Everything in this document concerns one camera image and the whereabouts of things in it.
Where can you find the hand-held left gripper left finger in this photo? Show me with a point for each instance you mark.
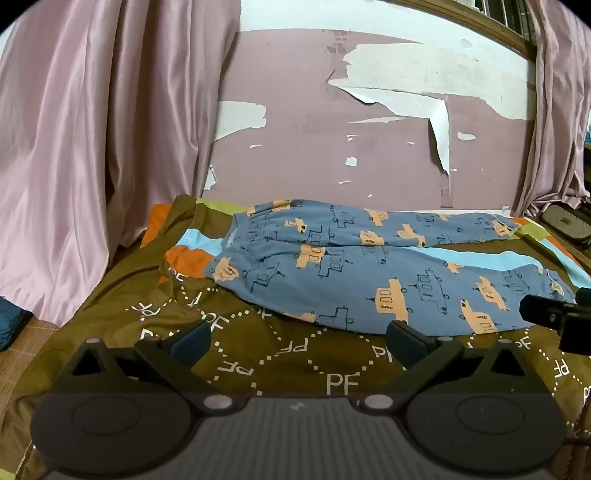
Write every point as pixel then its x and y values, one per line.
pixel 191 342

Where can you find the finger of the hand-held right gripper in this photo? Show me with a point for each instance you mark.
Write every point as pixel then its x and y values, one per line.
pixel 545 309

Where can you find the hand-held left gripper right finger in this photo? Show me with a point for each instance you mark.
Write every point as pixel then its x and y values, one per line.
pixel 406 342

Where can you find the blue printed pants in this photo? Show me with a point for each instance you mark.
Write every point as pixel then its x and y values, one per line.
pixel 346 277

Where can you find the brown printed bed sheet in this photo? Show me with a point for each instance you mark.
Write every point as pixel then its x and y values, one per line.
pixel 277 344

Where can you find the grey quilted suitcase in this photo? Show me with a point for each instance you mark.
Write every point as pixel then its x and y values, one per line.
pixel 568 224

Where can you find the dark teal cloth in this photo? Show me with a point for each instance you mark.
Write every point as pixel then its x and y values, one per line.
pixel 13 323

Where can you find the pink curtain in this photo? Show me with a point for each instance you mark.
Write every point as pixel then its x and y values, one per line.
pixel 554 115
pixel 92 138

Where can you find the wooden window frame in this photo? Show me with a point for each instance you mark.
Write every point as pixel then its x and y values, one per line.
pixel 485 27

